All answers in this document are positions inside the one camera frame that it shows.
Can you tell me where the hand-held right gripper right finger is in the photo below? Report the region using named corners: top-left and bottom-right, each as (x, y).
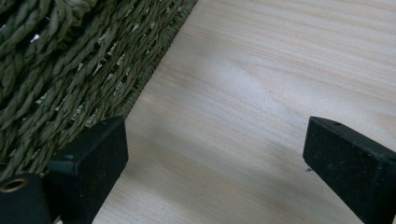
top-left (302, 116), bottom-right (396, 224)

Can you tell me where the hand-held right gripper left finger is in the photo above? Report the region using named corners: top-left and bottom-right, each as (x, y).
top-left (46, 116), bottom-right (130, 224)

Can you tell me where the green woven basket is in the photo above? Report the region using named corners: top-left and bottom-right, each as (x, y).
top-left (0, 0), bottom-right (199, 181)

